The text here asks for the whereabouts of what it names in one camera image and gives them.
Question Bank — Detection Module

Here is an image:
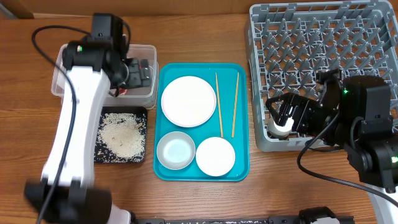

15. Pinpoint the grey rice bowl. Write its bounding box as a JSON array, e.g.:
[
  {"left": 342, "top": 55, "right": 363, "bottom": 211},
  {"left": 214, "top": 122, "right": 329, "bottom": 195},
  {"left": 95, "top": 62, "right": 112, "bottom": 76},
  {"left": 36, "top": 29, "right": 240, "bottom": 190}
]
[{"left": 156, "top": 131, "right": 196, "bottom": 170}]

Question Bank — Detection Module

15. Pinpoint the white cup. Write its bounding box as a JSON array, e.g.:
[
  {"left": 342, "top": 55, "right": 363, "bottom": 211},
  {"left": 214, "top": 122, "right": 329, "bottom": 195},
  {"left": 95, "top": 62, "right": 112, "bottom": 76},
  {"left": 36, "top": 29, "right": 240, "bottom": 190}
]
[{"left": 267, "top": 117, "right": 292, "bottom": 139}]

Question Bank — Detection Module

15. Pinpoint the black tray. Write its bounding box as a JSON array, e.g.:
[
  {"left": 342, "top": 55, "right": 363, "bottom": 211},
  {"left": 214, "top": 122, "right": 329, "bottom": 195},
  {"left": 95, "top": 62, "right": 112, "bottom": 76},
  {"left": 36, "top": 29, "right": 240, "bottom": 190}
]
[{"left": 93, "top": 106, "right": 149, "bottom": 164}]

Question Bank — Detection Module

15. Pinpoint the red snack wrapper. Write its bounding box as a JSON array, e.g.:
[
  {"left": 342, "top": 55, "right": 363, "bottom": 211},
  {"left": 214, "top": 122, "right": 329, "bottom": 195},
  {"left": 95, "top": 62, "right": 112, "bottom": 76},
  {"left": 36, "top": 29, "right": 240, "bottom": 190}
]
[{"left": 108, "top": 88, "right": 127, "bottom": 97}]

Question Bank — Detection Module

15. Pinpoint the white rice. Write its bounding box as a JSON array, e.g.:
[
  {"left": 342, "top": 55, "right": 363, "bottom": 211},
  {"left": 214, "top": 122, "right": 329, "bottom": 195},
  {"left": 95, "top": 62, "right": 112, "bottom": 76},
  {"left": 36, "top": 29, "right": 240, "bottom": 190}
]
[{"left": 95, "top": 112, "right": 147, "bottom": 162}]

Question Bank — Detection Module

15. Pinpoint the teal serving tray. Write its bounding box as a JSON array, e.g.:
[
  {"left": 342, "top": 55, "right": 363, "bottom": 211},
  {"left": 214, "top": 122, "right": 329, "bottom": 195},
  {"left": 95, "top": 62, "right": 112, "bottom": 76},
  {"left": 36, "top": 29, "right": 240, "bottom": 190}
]
[{"left": 153, "top": 63, "right": 250, "bottom": 182}]

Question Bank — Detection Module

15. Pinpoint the clear plastic bin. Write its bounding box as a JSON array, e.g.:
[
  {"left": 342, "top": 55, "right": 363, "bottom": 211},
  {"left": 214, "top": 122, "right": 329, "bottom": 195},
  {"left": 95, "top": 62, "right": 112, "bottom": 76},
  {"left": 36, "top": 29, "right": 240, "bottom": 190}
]
[{"left": 51, "top": 44, "right": 159, "bottom": 110}]

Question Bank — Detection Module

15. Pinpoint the large white plate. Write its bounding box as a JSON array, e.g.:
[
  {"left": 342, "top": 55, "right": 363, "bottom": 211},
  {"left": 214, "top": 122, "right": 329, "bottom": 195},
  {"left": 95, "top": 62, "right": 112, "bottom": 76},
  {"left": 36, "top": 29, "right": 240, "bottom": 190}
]
[{"left": 160, "top": 76, "right": 216, "bottom": 128}]

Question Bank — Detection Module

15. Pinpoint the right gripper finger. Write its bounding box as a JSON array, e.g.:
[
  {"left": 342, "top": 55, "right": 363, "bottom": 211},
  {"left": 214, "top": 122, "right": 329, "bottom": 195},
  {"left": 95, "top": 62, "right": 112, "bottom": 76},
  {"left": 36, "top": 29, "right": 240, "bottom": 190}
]
[
  {"left": 281, "top": 104, "right": 297, "bottom": 131},
  {"left": 266, "top": 93, "right": 300, "bottom": 124}
]

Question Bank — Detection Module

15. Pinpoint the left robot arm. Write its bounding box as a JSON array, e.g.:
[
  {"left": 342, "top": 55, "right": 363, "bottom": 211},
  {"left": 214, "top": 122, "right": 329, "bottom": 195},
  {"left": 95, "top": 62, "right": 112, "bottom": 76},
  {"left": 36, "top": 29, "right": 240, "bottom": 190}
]
[{"left": 24, "top": 13, "right": 155, "bottom": 223}]

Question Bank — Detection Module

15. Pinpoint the grey dishwasher rack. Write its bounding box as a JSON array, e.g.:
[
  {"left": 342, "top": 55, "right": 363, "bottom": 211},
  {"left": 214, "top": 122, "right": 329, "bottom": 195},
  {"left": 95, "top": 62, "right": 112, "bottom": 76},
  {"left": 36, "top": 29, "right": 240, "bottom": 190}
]
[{"left": 245, "top": 1, "right": 397, "bottom": 152}]

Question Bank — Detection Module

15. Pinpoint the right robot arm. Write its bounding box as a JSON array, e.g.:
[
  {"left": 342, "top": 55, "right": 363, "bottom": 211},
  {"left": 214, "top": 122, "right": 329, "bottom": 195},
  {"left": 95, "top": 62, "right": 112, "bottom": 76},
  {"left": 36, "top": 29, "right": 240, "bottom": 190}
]
[{"left": 266, "top": 70, "right": 397, "bottom": 223}]

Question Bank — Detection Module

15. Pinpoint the wooden chopstick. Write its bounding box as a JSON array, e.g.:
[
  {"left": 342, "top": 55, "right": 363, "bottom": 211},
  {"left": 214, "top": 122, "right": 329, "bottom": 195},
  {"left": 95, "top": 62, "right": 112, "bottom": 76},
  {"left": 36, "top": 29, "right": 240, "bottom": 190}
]
[
  {"left": 231, "top": 72, "right": 239, "bottom": 138},
  {"left": 215, "top": 73, "right": 224, "bottom": 138}
]

